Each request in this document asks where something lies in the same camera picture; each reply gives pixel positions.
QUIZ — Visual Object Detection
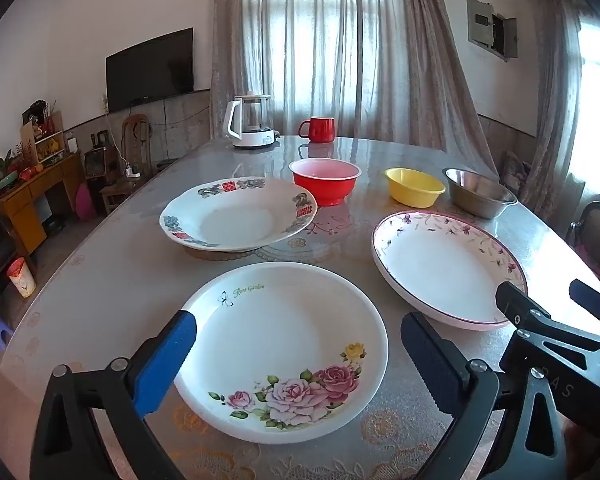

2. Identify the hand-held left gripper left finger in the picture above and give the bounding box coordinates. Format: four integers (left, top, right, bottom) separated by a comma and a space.
29, 309, 198, 480

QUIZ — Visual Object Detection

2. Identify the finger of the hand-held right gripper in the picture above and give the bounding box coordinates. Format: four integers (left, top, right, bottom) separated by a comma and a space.
569, 279, 600, 338
495, 281, 600, 361

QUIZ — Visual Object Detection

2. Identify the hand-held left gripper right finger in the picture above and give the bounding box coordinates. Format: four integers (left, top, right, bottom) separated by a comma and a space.
400, 311, 567, 480

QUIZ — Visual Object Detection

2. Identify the white plate with purple floral rim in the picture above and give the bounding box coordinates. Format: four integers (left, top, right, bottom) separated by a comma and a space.
371, 211, 528, 332

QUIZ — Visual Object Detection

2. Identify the stainless steel bowl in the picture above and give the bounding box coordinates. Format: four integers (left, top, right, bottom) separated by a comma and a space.
442, 167, 518, 220

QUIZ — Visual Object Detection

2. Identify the white plate with rose print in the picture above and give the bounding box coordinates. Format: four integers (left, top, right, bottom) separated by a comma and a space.
174, 261, 388, 445

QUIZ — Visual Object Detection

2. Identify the yellow plastic bowl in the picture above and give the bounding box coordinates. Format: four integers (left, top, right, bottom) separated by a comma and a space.
384, 167, 447, 208

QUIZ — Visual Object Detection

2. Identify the white plate with red blue print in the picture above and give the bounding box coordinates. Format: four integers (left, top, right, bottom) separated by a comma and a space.
159, 176, 318, 253

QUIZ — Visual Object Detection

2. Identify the patterned cushion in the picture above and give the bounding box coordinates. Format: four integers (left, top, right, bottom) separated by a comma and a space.
500, 151, 531, 191

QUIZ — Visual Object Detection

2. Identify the white and red waste bin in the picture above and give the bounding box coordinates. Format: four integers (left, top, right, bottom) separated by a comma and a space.
6, 257, 37, 297

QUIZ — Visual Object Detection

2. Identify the pink bag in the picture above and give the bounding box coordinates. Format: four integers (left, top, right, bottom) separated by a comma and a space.
75, 182, 97, 221

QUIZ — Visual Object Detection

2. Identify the red plastic bowl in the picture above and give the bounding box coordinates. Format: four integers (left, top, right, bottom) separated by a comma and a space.
288, 158, 362, 207

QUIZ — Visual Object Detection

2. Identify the yellow wooden cabinet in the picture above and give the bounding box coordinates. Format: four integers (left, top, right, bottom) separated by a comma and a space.
0, 152, 83, 256

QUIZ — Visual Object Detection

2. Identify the narrow grey lace curtain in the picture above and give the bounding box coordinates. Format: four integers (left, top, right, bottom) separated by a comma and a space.
522, 0, 588, 216

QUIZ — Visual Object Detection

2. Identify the brown wooden chair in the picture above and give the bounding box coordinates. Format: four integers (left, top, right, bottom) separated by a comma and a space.
100, 114, 153, 213

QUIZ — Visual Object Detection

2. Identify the yellow decor shelf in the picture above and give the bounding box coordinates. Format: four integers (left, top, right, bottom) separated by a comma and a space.
21, 110, 66, 165

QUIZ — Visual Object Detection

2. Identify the white glass electric kettle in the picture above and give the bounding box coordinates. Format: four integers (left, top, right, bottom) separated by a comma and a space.
222, 94, 277, 149

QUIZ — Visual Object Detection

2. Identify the red mug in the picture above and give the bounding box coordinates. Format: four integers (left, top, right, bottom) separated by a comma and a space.
298, 116, 336, 143

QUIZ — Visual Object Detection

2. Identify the wide grey lace curtain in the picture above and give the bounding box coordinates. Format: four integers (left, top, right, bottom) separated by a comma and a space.
210, 0, 498, 176

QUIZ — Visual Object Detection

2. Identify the wall electrical box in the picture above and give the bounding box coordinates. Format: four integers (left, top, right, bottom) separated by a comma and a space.
466, 0, 518, 62

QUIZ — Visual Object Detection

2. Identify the black wall television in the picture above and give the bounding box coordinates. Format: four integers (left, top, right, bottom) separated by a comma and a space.
105, 28, 195, 114

